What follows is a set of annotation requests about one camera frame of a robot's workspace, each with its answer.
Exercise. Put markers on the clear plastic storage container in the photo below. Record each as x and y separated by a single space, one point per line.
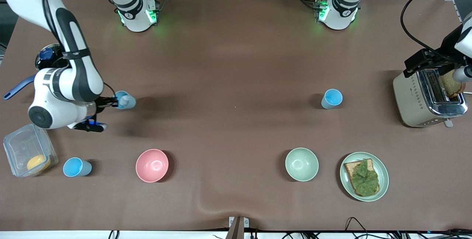
22 146

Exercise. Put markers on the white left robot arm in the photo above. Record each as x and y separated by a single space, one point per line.
339 14

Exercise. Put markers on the dark toast slice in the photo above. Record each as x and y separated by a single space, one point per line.
451 86

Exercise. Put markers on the cream and chrome toaster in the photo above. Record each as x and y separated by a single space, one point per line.
413 100

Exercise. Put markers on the pale green plate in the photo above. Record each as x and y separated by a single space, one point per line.
383 176

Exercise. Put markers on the brown table mat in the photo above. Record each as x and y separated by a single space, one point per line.
221 47

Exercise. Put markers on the brown bread slice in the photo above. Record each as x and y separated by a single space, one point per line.
349 169

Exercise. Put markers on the blue cup holding white ball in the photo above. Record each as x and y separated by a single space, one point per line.
128 102

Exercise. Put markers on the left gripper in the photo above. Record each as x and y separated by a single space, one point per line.
447 45

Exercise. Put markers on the yellow round food piece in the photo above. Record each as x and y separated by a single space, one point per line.
38 163

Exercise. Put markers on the pink bowl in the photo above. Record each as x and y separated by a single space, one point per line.
152 165

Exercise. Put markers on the green lettuce leaf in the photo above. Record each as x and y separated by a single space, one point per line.
365 180

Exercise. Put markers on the blue plastic cup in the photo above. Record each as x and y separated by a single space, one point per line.
332 97
72 167

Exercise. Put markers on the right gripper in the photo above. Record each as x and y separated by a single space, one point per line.
100 103

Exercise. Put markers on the glass lid with blue knob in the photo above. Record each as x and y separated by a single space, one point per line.
47 54

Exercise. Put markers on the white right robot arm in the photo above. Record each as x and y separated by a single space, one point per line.
62 115

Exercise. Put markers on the pale green bowl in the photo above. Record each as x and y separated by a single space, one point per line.
301 164

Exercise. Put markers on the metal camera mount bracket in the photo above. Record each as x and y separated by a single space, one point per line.
236 228

